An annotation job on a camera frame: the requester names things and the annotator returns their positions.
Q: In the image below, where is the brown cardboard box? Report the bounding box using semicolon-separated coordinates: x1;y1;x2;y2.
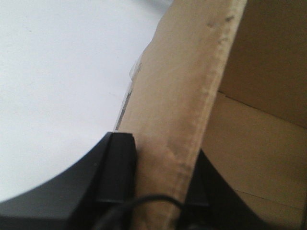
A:
117;0;307;230

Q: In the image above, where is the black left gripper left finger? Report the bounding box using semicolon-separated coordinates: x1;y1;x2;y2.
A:
0;132;137;230

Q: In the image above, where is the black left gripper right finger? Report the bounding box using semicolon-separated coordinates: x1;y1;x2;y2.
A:
183;150;265;230

